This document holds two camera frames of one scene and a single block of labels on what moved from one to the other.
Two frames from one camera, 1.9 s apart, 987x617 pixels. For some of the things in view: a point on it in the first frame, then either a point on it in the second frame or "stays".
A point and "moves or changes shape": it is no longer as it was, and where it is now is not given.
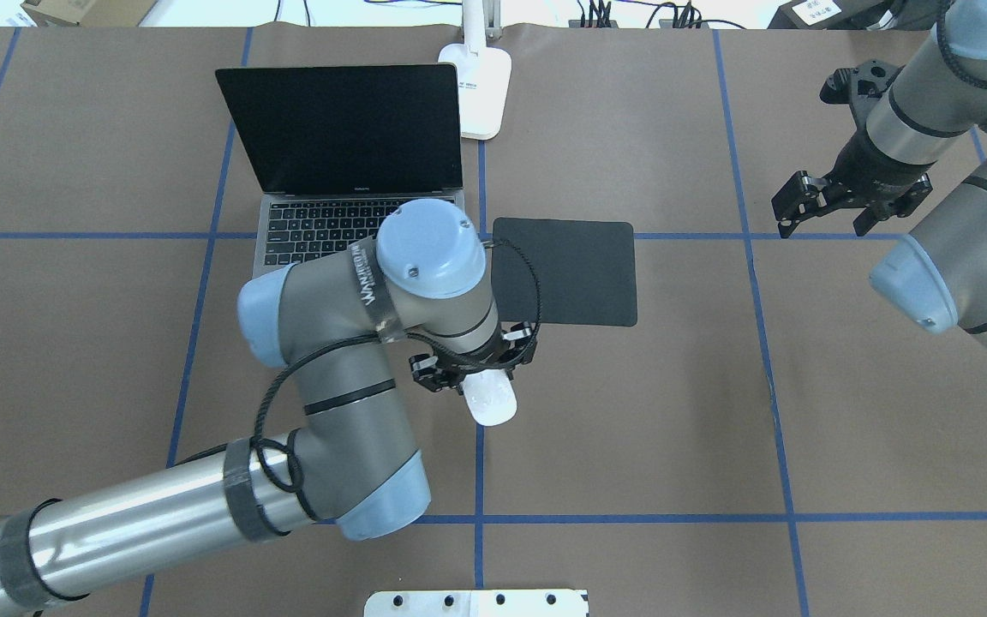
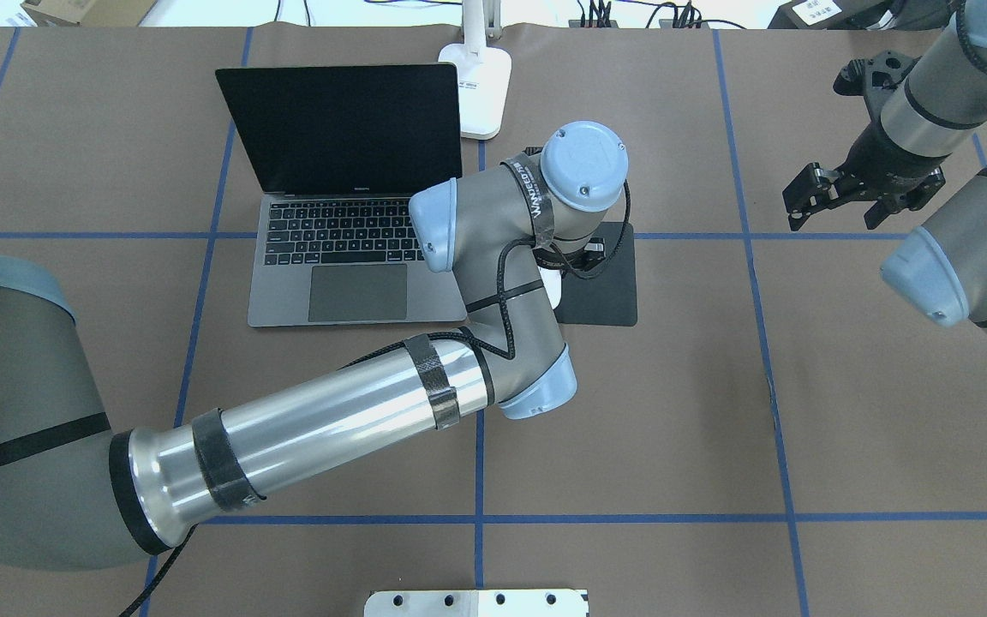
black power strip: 663,24 stays
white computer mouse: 490,396 moves or changes shape
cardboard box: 88,13 stays
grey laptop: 335,149 stays
